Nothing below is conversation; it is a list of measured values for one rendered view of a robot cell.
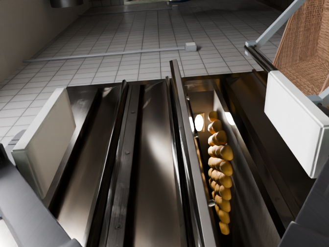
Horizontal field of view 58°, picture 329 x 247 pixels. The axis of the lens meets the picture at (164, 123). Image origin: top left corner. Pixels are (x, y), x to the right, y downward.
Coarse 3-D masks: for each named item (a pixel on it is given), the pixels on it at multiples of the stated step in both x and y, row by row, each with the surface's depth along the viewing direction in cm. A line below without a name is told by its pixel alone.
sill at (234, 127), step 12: (216, 84) 173; (228, 96) 158; (228, 108) 146; (228, 120) 147; (240, 120) 136; (240, 132) 127; (240, 144) 126; (252, 144) 119; (252, 156) 112; (252, 168) 111; (264, 168) 105; (264, 180) 100; (264, 192) 98; (276, 192) 95; (276, 204) 90; (276, 216) 89; (288, 216) 86; (276, 228) 90
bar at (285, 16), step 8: (296, 0) 101; (304, 0) 101; (288, 8) 102; (296, 8) 102; (280, 16) 104; (288, 16) 103; (272, 24) 106; (280, 24) 104; (264, 32) 107; (272, 32) 106; (264, 40) 107; (248, 48) 106; (256, 48) 108; (256, 56) 98; (264, 64) 91; (272, 64) 89; (328, 88) 66; (312, 96) 67; (320, 96) 67; (328, 96) 65; (320, 104) 65; (328, 104) 66
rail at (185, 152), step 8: (176, 88) 137; (176, 96) 130; (176, 104) 123; (184, 128) 106; (184, 136) 101; (184, 144) 97; (184, 152) 93; (184, 160) 90; (192, 184) 80; (192, 192) 78; (192, 200) 75; (192, 208) 73; (192, 216) 71; (192, 224) 69; (200, 224) 68; (200, 232) 66; (200, 240) 65
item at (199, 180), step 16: (176, 64) 165; (176, 80) 145; (192, 128) 118; (192, 144) 96; (192, 160) 89; (192, 176) 83; (208, 192) 100; (208, 208) 72; (208, 224) 67; (208, 240) 64
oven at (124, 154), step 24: (264, 72) 184; (192, 96) 186; (192, 120) 157; (120, 144) 125; (120, 168) 112; (120, 192) 100; (288, 192) 94; (120, 216) 91; (216, 216) 100; (120, 240) 83; (192, 240) 81
